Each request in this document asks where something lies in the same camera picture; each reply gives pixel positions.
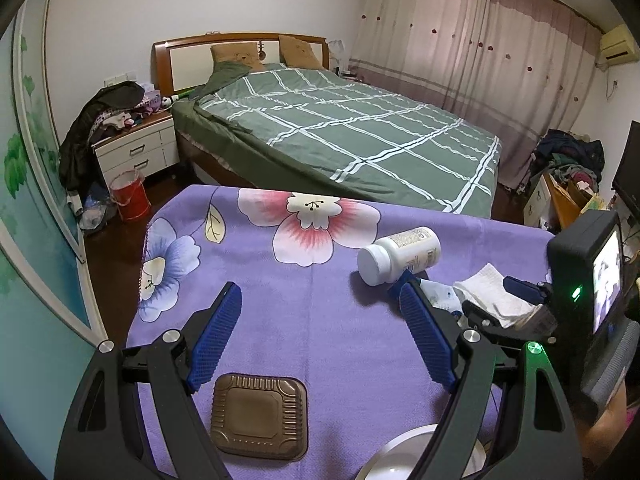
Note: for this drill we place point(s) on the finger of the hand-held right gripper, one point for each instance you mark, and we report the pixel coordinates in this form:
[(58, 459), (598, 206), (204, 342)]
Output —
[(500, 332), (520, 290)]

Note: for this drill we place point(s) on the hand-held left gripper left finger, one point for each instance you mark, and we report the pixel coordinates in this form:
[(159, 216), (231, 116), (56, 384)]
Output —
[(215, 340)]

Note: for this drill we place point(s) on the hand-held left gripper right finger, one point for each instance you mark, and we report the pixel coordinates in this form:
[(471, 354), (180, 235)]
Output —
[(430, 335)]

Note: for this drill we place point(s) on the white ribbed sock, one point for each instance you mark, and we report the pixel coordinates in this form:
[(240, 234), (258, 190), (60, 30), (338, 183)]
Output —
[(492, 295)]

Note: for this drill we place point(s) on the white plastic bottle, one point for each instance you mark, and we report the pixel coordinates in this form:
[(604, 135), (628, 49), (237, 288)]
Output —
[(395, 255)]

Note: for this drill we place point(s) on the person's right forearm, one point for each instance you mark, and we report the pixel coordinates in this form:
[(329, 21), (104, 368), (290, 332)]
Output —
[(620, 360)]

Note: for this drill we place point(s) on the white blue sock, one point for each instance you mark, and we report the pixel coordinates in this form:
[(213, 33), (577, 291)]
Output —
[(440, 297)]

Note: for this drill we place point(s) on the wooden desk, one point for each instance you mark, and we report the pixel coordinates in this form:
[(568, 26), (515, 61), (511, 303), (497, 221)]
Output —
[(562, 200)]

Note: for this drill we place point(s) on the brown plastic lid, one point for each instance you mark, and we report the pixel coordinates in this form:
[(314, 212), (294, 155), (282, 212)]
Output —
[(257, 417)]

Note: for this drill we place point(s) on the purple floral table cloth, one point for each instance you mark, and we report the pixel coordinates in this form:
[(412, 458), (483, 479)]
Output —
[(310, 320)]

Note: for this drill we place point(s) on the black television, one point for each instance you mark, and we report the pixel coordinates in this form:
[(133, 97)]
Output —
[(629, 170)]

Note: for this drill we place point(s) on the pile of clothes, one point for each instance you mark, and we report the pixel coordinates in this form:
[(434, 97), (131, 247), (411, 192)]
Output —
[(565, 152)]

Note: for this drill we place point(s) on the white plate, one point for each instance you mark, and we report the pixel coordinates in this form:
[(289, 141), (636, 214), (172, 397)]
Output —
[(400, 460)]

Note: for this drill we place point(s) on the red bucket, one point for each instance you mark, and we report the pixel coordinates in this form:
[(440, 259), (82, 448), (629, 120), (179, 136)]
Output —
[(132, 200)]

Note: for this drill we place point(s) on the clear plastic bag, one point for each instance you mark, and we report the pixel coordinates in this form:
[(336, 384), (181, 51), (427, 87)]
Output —
[(97, 215)]

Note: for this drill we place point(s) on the white wooden nightstand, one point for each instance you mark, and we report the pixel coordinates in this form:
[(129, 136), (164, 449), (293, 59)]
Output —
[(135, 150)]

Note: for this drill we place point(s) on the bed with green quilt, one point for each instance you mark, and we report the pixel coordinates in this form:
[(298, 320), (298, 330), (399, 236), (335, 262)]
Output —
[(350, 130)]

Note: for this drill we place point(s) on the pink white curtain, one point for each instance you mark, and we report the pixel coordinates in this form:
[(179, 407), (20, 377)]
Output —
[(475, 60)]

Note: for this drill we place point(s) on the dark jacket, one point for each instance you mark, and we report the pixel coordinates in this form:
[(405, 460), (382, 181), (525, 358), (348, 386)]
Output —
[(80, 145)]

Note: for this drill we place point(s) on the painted glass wardrobe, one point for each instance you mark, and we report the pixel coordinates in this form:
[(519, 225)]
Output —
[(30, 185)]

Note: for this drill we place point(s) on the panda toy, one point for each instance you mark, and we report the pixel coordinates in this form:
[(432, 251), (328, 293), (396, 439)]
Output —
[(166, 102)]

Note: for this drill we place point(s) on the pink tissue box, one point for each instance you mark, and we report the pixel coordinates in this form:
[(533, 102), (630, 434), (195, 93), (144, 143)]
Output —
[(150, 95)]

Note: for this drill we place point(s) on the brown pillow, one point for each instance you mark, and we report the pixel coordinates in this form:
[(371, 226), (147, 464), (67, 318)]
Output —
[(235, 55), (300, 50)]

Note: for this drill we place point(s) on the wooden bed headboard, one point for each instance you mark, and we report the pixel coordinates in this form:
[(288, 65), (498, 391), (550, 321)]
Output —
[(190, 52)]

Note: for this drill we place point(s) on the wall air conditioner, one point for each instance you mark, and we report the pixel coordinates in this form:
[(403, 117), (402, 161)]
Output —
[(620, 45)]

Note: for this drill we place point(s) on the wall outlet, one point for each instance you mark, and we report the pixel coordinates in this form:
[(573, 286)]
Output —
[(119, 80)]

